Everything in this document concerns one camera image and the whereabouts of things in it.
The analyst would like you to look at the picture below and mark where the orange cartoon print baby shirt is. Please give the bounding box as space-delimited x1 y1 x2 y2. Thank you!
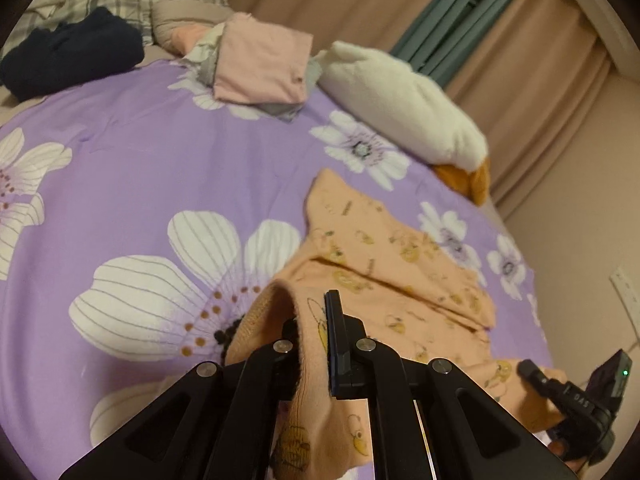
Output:
227 169 562 479

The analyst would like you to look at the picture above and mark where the person's right hand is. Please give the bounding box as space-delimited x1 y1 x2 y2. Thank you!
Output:
548 440 588 478

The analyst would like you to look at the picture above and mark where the purple floral bed sheet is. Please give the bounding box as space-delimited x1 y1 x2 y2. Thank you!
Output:
1 62 551 479

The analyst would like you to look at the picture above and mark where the white goose plush toy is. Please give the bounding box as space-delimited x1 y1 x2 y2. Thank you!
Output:
314 41 490 206

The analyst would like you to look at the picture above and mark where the beige pink curtain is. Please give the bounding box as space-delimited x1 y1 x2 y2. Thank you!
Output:
231 0 613 216

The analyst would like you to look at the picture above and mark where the folded pink garment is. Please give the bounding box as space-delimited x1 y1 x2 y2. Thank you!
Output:
213 12 314 105

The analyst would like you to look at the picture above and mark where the folded grey garment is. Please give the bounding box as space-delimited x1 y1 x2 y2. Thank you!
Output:
183 13 322 122

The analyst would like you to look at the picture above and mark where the teal curtain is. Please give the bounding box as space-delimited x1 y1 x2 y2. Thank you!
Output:
390 0 512 87

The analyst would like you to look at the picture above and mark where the dark navy garment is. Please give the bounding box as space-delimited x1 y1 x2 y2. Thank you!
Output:
1 6 144 102

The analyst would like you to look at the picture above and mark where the grey beige pillow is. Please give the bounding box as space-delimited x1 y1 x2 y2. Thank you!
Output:
151 0 233 53

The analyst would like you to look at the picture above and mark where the white wall socket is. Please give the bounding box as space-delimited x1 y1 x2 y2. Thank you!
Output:
610 266 640 338

